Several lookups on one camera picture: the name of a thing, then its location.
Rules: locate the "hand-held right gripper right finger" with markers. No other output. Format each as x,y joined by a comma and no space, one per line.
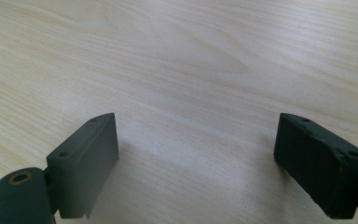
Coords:
320,168

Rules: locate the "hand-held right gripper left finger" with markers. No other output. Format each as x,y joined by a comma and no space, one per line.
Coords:
84,168

